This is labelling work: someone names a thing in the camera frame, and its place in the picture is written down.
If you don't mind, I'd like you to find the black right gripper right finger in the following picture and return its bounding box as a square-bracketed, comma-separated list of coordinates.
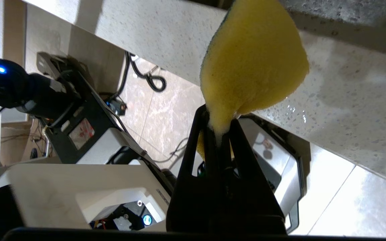
[227, 119, 287, 235]

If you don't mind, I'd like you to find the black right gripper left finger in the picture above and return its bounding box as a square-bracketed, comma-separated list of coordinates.
[166, 104, 229, 234]

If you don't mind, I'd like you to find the yellow green sponge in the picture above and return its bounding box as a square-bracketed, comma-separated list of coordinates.
[196, 0, 310, 159]

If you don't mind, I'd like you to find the black white robot base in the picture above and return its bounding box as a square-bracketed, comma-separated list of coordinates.
[36, 50, 311, 235]

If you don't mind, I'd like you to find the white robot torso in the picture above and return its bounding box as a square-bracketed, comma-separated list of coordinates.
[0, 160, 173, 232]

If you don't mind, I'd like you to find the white glossy cabinet door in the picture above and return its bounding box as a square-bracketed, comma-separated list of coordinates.
[25, 3, 79, 77]
[69, 25, 127, 96]

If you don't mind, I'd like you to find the thin black floor cable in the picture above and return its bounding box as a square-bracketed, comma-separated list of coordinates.
[115, 52, 167, 101]

